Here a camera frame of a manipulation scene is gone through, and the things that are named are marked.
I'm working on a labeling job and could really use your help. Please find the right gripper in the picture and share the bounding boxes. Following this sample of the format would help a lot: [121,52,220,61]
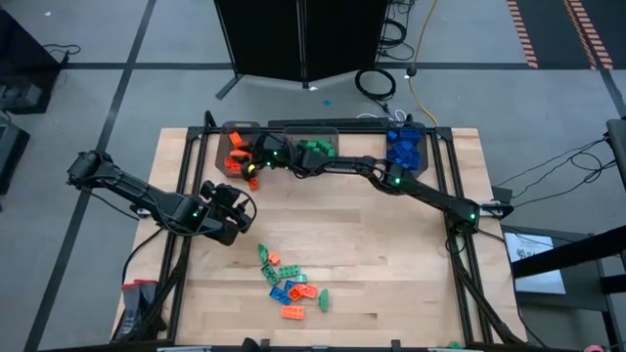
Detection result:
[242,132,297,181]

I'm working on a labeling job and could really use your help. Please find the grey translucent plastic bin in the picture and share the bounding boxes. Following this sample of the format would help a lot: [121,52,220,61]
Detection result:
[385,120,432,179]
[214,120,262,179]
[283,125,340,177]

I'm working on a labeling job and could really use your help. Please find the black flat bar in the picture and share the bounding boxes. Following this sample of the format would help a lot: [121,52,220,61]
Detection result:
[267,117,390,130]

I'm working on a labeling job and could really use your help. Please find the grey clamp with red end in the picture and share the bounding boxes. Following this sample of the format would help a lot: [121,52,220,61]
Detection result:
[134,279,167,338]
[116,282,143,341]

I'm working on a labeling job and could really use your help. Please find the black cabinet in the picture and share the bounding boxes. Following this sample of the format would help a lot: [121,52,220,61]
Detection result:
[0,9,63,116]
[0,121,31,197]

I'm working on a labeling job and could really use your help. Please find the orange striped floor tape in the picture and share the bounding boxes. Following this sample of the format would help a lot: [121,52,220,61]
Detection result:
[506,0,538,69]

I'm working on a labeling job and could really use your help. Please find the white paper sheet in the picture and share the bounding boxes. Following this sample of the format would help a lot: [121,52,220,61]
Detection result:
[503,231,567,295]

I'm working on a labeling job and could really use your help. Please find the black beam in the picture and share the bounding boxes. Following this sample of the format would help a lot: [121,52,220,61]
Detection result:
[511,223,626,280]

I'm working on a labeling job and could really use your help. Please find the dark grey side desk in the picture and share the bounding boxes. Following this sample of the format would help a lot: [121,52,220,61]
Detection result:
[498,222,626,352]

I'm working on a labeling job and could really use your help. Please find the black monitor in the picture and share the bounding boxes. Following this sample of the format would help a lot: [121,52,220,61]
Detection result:
[604,116,626,193]

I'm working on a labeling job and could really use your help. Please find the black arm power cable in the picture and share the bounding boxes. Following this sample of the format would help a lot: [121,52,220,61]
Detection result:
[120,227,165,286]

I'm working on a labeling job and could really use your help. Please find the coiled black cable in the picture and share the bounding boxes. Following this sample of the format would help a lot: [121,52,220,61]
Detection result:
[353,67,397,116]

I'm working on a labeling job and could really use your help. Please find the white cable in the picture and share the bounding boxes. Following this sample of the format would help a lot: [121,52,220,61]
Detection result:
[356,110,408,123]

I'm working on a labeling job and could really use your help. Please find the black cable bundle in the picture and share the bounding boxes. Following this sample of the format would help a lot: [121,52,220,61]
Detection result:
[379,0,417,63]

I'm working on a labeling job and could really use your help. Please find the black aluminium table frame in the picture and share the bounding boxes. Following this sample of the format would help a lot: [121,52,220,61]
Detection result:
[110,110,528,352]

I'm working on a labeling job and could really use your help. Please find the yellow hanging cable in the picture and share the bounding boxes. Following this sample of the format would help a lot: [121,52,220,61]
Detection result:
[407,0,439,128]

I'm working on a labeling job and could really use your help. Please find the thin black floor cable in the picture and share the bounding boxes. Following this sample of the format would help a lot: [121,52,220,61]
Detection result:
[41,43,82,66]

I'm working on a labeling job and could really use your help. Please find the black loose cables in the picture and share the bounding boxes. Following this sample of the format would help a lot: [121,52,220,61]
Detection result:
[493,136,618,197]

